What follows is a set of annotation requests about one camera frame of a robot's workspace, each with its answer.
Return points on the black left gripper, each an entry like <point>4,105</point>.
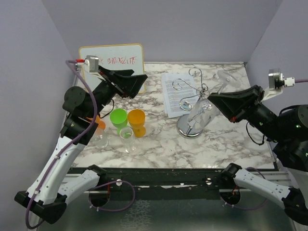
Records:
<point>124,83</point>

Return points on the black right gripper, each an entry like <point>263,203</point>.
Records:
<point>238,98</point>

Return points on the clear wine glass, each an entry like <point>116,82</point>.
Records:
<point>128,139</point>
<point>100,138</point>
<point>204,111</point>

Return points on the green plastic wine glass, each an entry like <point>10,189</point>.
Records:
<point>119,118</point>

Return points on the yellow plastic wine glass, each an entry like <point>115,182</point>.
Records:
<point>136,119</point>

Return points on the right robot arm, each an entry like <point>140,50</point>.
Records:
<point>289,130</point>

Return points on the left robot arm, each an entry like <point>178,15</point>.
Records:
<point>47,197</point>

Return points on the orange plastic wine glass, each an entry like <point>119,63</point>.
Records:
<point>99,124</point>

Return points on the chrome wine glass rack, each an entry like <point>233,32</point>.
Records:
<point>181,124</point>

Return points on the yellow framed whiteboard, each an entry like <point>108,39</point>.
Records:
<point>117,57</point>

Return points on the small teal white marker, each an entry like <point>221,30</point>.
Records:
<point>186,106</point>

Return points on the printed paper sheet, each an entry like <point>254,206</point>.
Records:
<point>179,96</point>

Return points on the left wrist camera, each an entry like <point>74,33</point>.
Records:
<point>91,64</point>

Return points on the black mounting rail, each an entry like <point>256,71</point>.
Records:
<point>162,184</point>

